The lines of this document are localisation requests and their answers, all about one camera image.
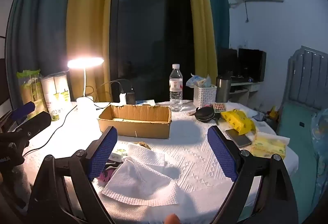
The grey padded headboard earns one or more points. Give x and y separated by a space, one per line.
305 77

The white computer desk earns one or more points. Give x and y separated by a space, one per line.
242 92

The pale yellow tissue pack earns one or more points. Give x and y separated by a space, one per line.
269 147

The person's left forearm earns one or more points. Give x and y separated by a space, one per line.
20 183

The teal curtain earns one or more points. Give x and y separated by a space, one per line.
38 21
220 8

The yellow curtain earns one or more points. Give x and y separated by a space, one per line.
87 21
202 34

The stainless steel cup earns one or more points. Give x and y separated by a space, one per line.
222 89

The white desk lamp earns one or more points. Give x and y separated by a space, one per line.
85 62

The blue white small box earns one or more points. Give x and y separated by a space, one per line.
144 102

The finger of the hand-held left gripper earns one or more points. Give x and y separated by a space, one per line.
23 110
34 122

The black round pouch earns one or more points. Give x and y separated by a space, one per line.
206 114

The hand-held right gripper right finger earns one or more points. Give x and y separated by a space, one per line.
223 154

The white charger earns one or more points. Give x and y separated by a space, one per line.
123 98

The white paper towel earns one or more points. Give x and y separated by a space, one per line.
148 154
138 185

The small tissue packet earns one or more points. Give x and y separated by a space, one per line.
118 155

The white plastic basket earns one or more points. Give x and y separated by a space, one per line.
204 97

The grey smartphone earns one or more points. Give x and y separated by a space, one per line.
238 138

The white textured tablecloth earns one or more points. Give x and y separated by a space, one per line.
189 152

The black power adapter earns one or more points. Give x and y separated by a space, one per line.
131 97

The snack packets bundle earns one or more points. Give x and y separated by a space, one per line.
198 81

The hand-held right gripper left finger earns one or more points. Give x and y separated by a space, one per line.
102 154

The clear water bottle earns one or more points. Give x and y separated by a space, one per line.
176 90

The patterned small card box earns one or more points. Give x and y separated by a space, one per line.
219 107

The blue printed blanket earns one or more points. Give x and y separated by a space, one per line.
320 152

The green topped cup package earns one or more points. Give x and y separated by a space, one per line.
30 90

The green mattress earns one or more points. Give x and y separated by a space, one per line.
294 124

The cardboard box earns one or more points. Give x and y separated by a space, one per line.
138 127

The white paper cup package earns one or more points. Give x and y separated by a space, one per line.
55 95

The dark window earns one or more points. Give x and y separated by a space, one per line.
151 29

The person's right hand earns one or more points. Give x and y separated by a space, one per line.
172 220

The black monitor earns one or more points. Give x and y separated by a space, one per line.
226 61
252 65

